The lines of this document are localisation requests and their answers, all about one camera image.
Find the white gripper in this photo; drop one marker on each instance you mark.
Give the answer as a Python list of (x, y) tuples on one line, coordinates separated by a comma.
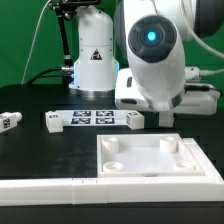
[(127, 97)]

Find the black camera stand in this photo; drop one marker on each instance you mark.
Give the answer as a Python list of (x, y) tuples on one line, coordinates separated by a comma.
[(65, 10)]

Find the sheet with fiducial markers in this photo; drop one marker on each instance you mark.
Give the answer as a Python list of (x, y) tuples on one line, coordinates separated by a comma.
[(92, 117)]

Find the white L-shaped fence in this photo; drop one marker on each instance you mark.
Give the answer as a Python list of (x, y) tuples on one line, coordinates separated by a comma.
[(209, 187)]

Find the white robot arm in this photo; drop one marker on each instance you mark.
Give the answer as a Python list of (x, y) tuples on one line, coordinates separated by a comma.
[(138, 54)]

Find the white square tabletop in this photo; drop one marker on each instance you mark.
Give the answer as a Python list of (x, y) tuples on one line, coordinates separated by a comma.
[(145, 155)]

